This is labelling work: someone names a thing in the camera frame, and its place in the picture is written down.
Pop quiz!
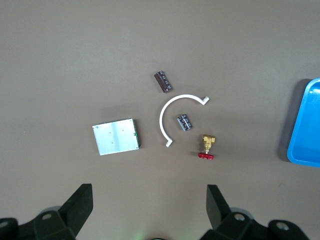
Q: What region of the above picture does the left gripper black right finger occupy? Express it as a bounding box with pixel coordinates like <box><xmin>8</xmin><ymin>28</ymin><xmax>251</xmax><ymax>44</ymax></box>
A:
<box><xmin>199</xmin><ymin>184</ymin><xmax>307</xmax><ymax>240</ymax></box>

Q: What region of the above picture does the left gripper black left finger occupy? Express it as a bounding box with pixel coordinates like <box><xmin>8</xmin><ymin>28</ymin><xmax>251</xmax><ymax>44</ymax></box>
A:
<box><xmin>0</xmin><ymin>183</ymin><xmax>94</xmax><ymax>240</ymax></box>

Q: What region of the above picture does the short dark capacitor bank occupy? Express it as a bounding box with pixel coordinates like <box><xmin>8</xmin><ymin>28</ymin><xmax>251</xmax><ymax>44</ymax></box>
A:
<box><xmin>176</xmin><ymin>113</ymin><xmax>194</xmax><ymax>132</ymax></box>

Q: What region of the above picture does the long dark capacitor bank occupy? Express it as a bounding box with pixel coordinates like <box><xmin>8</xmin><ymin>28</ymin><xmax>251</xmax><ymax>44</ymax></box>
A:
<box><xmin>153</xmin><ymin>70</ymin><xmax>174</xmax><ymax>94</ymax></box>

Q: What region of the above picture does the silver metal circuit module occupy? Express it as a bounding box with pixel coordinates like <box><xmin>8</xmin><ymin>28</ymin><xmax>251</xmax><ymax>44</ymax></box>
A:
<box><xmin>91</xmin><ymin>117</ymin><xmax>142</xmax><ymax>157</ymax></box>

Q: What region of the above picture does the blue plastic tray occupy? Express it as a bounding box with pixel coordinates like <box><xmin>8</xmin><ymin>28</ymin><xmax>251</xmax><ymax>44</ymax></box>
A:
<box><xmin>286</xmin><ymin>77</ymin><xmax>320</xmax><ymax>168</ymax></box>

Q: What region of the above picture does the brass valve red handle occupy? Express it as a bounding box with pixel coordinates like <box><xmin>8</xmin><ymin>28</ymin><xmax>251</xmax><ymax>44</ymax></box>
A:
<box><xmin>197</xmin><ymin>134</ymin><xmax>216</xmax><ymax>161</ymax></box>

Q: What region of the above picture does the white curved plastic bracket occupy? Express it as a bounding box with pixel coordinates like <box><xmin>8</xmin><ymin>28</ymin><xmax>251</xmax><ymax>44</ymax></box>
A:
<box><xmin>158</xmin><ymin>93</ymin><xmax>210</xmax><ymax>148</ymax></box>

